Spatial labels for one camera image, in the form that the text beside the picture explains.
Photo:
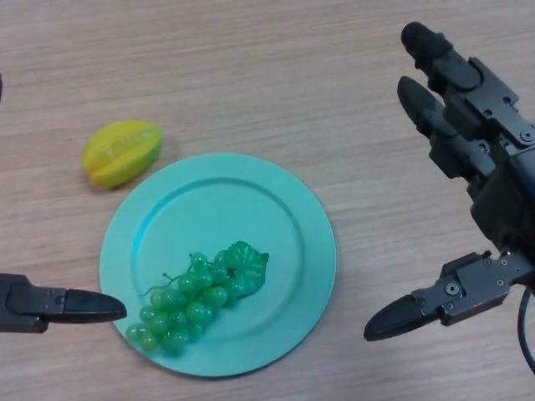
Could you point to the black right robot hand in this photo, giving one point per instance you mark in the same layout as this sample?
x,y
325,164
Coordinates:
x,y
493,167

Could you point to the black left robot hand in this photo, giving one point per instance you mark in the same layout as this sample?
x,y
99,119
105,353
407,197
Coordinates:
x,y
42,303

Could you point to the green grape bunch with leaf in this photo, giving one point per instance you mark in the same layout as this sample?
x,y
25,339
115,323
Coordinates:
x,y
196,309

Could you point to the round green plate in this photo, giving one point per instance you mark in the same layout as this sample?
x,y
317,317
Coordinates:
x,y
217,200

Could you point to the yellow green starfruit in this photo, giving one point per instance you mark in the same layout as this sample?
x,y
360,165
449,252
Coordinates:
x,y
121,154

